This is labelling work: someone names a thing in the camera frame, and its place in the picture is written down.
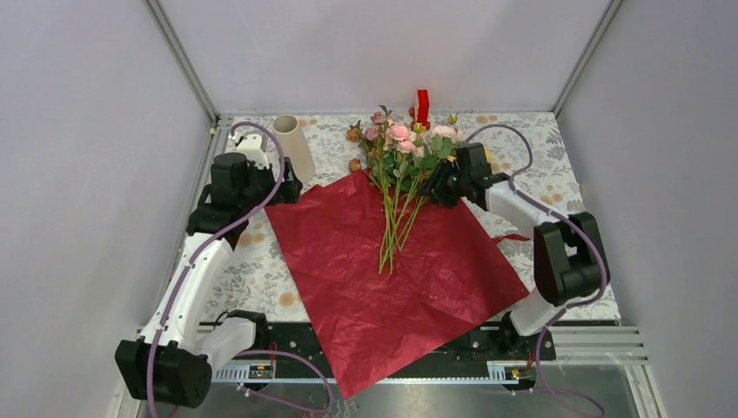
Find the red printed ribbon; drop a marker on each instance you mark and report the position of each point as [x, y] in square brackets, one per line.
[511, 236]

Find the red wrapping paper sheet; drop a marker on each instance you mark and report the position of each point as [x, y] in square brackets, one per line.
[450, 277]

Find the beige ceramic vase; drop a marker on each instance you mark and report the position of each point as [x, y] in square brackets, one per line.
[290, 135]

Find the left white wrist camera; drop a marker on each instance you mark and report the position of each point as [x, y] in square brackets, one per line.
[252, 145]

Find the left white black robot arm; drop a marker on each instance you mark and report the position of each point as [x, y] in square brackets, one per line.
[168, 362]

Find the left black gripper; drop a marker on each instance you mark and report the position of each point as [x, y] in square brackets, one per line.
[288, 189]

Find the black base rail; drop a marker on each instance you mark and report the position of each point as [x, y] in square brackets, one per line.
[486, 354]

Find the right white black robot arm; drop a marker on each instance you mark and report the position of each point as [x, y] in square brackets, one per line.
[569, 265]

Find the red yellow toy block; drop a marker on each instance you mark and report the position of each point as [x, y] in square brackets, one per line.
[420, 110]

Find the brown flower bouquet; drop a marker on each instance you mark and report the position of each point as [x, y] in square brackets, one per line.
[399, 161]

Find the floral patterned tablecloth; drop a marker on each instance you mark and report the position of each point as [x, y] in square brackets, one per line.
[256, 277]

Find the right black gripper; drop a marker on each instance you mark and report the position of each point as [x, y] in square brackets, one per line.
[435, 185]

